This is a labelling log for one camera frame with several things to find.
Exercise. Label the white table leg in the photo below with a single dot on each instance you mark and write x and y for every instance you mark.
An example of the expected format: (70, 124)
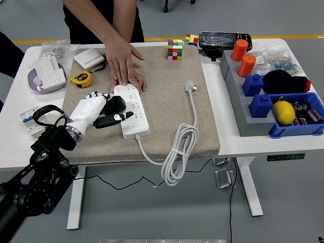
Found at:
(249, 187)
(76, 202)

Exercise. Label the black cloth with red patch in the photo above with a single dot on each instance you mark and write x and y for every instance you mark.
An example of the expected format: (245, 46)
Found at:
(278, 81)

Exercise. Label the large colourful puzzle cube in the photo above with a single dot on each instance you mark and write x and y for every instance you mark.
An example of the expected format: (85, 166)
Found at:
(175, 49)

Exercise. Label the person's left forearm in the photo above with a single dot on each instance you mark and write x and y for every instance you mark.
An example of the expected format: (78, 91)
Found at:
(125, 17)

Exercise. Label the purple dish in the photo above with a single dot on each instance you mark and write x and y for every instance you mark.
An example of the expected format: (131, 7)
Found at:
(50, 90)

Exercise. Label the black table control panel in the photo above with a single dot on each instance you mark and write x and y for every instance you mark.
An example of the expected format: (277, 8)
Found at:
(286, 157)

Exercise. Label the small black round part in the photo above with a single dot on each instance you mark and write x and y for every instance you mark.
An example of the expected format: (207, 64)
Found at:
(280, 99)

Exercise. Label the person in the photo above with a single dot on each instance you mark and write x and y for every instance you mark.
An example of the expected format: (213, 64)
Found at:
(83, 30)
(10, 55)

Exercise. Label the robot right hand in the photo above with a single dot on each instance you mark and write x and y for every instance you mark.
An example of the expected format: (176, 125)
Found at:
(322, 240)

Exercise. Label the white wall switch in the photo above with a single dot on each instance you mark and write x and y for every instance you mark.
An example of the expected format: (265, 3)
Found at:
(88, 58)

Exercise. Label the blue plastic bin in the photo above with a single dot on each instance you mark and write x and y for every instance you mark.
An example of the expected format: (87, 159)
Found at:
(293, 130)

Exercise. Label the person's right hand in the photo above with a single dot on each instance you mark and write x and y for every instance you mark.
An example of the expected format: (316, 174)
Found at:
(121, 58)

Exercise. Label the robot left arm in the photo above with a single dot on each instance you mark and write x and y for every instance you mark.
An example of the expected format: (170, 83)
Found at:
(43, 182)

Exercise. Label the black case in plastic wrap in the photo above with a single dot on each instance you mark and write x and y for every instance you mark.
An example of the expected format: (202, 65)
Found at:
(217, 40)

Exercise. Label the person's right forearm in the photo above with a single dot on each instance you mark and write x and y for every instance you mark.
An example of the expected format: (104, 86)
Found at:
(93, 17)

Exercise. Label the white switch panel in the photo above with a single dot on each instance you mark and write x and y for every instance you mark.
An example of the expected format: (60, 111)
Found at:
(46, 65)

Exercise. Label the white socket panel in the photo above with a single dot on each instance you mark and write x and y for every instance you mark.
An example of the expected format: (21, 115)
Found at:
(53, 79)

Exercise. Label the clear bag of screws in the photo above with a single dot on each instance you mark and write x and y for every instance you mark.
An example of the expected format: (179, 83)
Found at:
(54, 50)

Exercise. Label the silver metal bracket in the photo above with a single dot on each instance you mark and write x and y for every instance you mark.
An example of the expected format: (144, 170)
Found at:
(224, 178)
(221, 162)

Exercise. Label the dark maroon capacitor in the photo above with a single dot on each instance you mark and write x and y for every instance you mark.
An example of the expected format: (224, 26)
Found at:
(315, 116)
(302, 120)
(302, 106)

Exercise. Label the person's left hand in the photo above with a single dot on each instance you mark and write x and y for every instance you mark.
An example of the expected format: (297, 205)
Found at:
(140, 81)

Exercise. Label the white blue circuit breaker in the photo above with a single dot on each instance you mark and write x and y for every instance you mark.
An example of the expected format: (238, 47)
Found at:
(27, 117)

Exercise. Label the grey-brown mat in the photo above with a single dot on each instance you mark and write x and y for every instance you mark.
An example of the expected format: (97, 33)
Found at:
(164, 106)

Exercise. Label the small white panel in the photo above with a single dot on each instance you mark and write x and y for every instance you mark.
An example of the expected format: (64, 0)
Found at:
(37, 81)

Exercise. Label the grey stepped block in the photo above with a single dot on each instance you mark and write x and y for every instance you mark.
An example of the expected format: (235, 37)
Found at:
(238, 101)

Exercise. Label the orange cylinder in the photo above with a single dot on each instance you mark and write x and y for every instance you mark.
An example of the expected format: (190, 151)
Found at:
(246, 66)
(239, 50)

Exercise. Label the clear bag of components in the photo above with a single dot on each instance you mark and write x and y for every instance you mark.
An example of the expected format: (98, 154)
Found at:
(263, 63)

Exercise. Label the small colourful puzzle cube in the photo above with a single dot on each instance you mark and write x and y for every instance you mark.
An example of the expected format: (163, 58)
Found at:
(191, 40)

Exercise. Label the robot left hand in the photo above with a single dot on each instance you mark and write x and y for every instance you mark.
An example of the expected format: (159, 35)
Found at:
(86, 111)

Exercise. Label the yellow lemon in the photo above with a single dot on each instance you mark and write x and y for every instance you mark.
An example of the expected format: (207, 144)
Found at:
(283, 113)

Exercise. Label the clear bag of blue resistors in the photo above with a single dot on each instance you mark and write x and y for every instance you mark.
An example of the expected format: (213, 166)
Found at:
(286, 65)

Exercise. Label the black office chair base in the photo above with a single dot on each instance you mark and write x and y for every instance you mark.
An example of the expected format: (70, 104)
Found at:
(165, 9)

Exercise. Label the blue block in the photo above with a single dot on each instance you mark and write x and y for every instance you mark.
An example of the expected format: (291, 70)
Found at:
(252, 86)
(260, 106)

